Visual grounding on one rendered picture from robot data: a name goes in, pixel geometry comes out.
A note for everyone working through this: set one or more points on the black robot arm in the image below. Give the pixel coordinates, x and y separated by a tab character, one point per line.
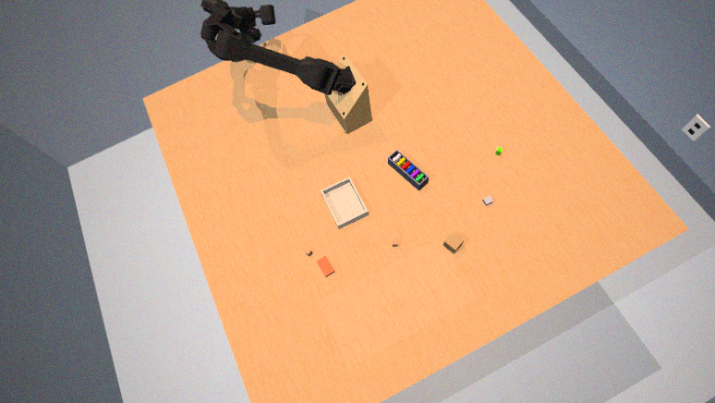
319	74

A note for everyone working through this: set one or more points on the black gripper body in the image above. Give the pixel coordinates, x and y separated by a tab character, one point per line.
265	13

